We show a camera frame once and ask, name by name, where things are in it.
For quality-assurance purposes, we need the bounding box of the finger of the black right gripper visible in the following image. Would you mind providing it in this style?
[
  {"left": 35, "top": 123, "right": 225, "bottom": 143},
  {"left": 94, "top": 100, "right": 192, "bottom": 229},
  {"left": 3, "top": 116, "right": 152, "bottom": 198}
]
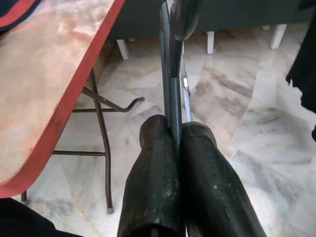
[{"left": 169, "top": 0, "right": 201, "bottom": 41}]

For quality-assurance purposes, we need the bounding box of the navy garment with red trim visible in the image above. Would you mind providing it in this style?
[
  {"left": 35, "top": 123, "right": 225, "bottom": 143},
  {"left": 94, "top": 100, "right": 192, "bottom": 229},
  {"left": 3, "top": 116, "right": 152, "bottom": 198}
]
[{"left": 0, "top": 0, "right": 44, "bottom": 33}]

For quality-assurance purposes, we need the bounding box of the marble pattern folding table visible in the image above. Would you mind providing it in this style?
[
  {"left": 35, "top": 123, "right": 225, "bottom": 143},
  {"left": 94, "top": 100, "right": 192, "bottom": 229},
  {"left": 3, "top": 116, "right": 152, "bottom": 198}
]
[{"left": 0, "top": 0, "right": 146, "bottom": 215}]

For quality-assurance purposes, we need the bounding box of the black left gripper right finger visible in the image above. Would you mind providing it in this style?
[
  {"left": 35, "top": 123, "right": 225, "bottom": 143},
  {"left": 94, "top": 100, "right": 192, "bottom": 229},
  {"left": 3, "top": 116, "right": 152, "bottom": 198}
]
[{"left": 181, "top": 121, "right": 268, "bottom": 237}]

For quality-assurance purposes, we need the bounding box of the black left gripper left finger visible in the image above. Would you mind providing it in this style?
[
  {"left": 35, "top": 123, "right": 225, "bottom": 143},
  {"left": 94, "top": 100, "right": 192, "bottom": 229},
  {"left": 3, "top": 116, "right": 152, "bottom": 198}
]
[{"left": 116, "top": 114, "right": 185, "bottom": 237}]

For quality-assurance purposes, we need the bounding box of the black TV console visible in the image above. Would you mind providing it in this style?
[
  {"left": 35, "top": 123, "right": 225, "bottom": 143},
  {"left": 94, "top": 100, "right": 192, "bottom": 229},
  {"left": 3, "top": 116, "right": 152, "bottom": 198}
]
[{"left": 108, "top": 0, "right": 316, "bottom": 61}]

